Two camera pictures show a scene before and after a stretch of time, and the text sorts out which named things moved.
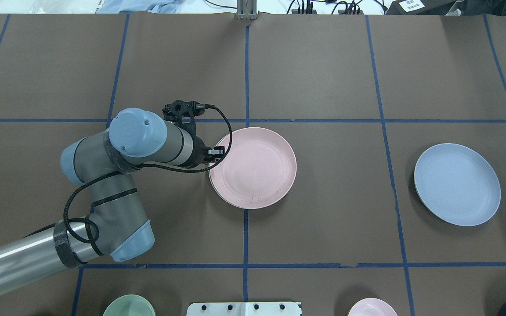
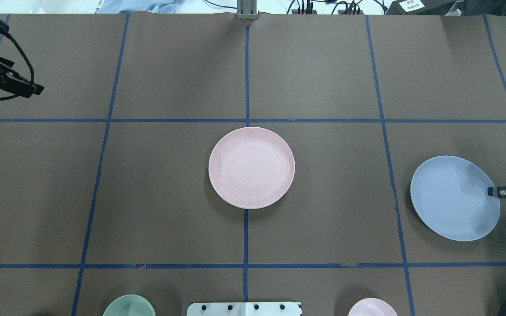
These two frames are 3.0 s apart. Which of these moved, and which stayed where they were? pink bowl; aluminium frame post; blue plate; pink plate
Moved: blue plate
Stayed: pink plate; pink bowl; aluminium frame post
